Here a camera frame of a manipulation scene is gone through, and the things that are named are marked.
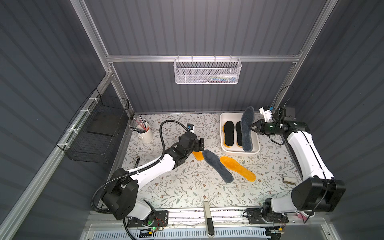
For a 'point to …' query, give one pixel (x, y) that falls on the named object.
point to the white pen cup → (145, 133)
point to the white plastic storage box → (235, 148)
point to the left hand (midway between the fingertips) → (198, 140)
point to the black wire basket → (94, 132)
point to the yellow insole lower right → (238, 168)
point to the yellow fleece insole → (198, 155)
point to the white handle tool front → (209, 223)
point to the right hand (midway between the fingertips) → (252, 126)
